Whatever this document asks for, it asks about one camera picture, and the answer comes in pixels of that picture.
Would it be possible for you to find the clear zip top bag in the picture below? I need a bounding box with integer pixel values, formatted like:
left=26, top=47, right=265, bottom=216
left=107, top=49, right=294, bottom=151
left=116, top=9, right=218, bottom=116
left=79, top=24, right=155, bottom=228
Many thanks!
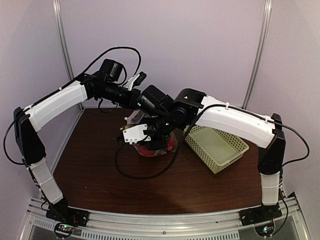
left=124, top=110, right=178, bottom=153

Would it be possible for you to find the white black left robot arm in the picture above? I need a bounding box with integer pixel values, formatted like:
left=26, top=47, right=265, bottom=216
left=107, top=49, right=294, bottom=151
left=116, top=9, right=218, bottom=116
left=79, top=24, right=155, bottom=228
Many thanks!
left=12, top=59, right=146, bottom=222

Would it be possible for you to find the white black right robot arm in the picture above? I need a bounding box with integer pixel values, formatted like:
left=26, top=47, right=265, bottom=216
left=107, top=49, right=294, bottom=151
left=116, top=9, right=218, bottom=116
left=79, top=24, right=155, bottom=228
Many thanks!
left=135, top=85, right=286, bottom=221

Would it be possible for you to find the pale green perforated basket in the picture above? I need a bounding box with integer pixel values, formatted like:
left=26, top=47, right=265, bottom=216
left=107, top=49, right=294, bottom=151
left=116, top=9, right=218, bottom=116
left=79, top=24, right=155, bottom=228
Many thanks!
left=185, top=125, right=250, bottom=174

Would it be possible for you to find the left circuit board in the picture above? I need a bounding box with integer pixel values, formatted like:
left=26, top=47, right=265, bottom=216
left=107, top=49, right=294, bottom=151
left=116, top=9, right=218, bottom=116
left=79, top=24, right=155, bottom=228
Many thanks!
left=53, top=222, right=75, bottom=239

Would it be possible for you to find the circuit board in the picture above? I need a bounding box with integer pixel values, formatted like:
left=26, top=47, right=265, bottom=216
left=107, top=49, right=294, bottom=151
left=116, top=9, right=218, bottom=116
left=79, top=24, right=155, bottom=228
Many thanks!
left=53, top=222, right=75, bottom=239
left=254, top=223, right=275, bottom=238

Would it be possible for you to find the right circuit board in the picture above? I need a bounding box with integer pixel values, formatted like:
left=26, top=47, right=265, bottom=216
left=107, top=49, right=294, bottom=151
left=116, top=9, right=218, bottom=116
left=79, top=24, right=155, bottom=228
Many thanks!
left=254, top=223, right=275, bottom=238

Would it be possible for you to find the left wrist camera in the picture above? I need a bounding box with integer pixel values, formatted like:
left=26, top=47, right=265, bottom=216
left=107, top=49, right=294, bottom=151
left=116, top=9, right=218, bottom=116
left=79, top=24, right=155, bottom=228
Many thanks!
left=123, top=71, right=147, bottom=91

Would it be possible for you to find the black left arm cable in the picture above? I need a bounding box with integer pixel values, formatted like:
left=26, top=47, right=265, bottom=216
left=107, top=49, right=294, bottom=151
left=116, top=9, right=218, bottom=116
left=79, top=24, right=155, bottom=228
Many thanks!
left=2, top=46, right=143, bottom=166

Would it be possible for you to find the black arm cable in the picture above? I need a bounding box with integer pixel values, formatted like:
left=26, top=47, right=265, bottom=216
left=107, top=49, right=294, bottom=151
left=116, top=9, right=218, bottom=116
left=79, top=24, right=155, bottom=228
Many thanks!
left=271, top=122, right=311, bottom=237
left=2, top=46, right=143, bottom=166

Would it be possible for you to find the aluminium left corner post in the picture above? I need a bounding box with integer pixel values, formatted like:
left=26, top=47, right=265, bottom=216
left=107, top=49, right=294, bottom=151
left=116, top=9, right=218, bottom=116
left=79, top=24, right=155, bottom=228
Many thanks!
left=51, top=0, right=85, bottom=112

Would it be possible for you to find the aluminium corner post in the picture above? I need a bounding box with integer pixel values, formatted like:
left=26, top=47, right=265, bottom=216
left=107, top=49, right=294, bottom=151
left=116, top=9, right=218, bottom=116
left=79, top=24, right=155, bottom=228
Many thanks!
left=51, top=0, right=85, bottom=112
left=242, top=0, right=273, bottom=109

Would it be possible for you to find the aluminium right corner post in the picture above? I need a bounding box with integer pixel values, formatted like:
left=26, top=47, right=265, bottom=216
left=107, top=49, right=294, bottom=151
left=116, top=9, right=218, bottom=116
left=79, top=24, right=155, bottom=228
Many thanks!
left=242, top=0, right=273, bottom=109

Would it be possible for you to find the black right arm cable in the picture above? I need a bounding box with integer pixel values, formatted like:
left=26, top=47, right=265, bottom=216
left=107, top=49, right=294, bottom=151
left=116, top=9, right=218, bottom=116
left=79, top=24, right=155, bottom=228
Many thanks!
left=271, top=122, right=311, bottom=237

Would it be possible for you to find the aluminium front rail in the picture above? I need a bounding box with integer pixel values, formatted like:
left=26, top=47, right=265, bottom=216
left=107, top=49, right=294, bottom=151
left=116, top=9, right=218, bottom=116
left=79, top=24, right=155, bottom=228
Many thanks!
left=24, top=196, right=305, bottom=240

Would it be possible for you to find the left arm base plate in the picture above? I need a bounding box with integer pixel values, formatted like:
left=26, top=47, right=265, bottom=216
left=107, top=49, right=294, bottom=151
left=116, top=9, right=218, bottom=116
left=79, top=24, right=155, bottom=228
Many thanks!
left=45, top=207, right=89, bottom=227

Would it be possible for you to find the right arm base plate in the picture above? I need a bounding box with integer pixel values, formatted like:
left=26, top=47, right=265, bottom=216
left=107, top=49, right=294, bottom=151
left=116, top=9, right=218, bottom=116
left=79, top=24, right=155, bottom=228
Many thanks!
left=238, top=203, right=282, bottom=226

